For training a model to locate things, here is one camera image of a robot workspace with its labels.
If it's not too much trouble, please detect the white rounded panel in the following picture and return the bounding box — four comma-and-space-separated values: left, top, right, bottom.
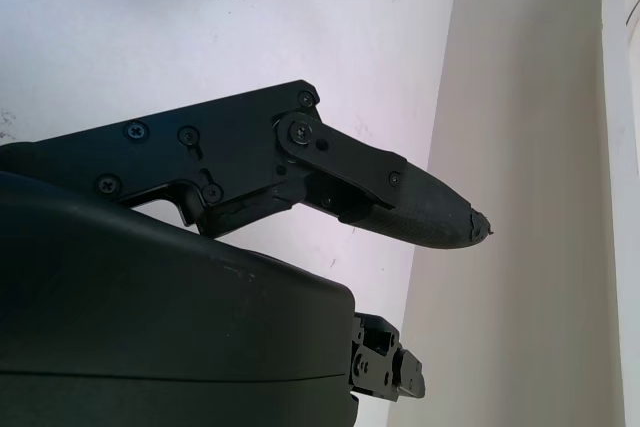
601, 0, 640, 427

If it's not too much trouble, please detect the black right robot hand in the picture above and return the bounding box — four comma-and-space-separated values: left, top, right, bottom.
0, 79, 495, 427

